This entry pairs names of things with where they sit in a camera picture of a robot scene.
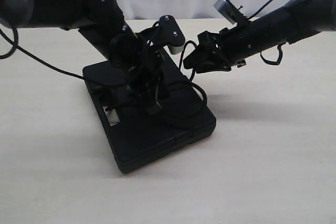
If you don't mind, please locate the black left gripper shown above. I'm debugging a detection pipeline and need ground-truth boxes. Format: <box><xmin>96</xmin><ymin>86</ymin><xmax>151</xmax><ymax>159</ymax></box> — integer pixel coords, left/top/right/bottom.
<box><xmin>109</xmin><ymin>34</ymin><xmax>168</xmax><ymax>115</ymax></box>

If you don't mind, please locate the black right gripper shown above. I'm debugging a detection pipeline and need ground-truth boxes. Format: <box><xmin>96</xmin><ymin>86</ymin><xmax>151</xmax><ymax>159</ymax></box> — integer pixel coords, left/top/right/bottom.
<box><xmin>183</xmin><ymin>26</ymin><xmax>247</xmax><ymax>74</ymax></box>

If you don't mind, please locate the black plastic carrying case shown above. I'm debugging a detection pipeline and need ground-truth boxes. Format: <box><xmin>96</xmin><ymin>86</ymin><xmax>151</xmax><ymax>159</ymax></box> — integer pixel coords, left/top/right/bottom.
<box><xmin>86</xmin><ymin>49</ymin><xmax>216</xmax><ymax>174</ymax></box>

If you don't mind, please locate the black cord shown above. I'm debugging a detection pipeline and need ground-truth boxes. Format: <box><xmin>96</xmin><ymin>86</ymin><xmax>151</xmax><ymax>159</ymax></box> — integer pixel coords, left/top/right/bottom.
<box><xmin>91</xmin><ymin>40</ymin><xmax>208</xmax><ymax>133</ymax></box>

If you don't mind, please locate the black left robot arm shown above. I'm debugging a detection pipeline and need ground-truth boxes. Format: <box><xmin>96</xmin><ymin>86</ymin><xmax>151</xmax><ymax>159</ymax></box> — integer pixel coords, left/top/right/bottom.
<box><xmin>1</xmin><ymin>0</ymin><xmax>166</xmax><ymax>114</ymax></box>

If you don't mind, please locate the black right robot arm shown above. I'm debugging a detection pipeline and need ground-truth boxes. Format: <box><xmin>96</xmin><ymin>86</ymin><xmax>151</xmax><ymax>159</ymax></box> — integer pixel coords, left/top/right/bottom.
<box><xmin>183</xmin><ymin>0</ymin><xmax>335</xmax><ymax>73</ymax></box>

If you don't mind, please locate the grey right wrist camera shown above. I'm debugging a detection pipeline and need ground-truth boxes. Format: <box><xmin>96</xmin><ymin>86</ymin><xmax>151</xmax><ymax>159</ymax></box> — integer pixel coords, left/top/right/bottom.
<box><xmin>214</xmin><ymin>0</ymin><xmax>248</xmax><ymax>25</ymax></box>

